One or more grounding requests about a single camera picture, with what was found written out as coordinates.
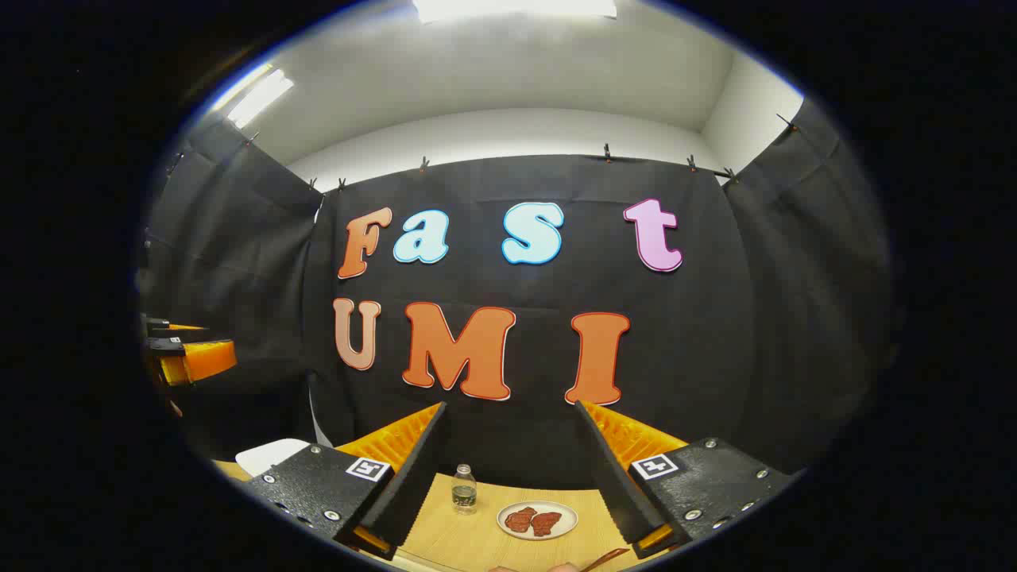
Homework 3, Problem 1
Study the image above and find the white round plate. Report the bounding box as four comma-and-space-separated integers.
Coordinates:
497, 500, 579, 542

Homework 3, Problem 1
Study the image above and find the white rice cooker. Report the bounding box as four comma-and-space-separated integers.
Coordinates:
235, 438, 312, 478

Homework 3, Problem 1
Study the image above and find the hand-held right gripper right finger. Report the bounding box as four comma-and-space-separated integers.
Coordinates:
575, 400, 797, 561

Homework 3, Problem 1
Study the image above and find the brown wooden spoon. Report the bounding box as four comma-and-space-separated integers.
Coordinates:
578, 547, 631, 572

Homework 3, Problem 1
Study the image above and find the clear plastic water bottle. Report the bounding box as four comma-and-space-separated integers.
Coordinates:
451, 464, 478, 516

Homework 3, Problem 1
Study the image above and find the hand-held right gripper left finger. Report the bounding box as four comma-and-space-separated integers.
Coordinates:
242, 401, 448, 561

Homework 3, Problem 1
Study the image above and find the black backdrop cloth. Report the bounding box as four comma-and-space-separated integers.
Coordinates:
139, 95, 899, 489

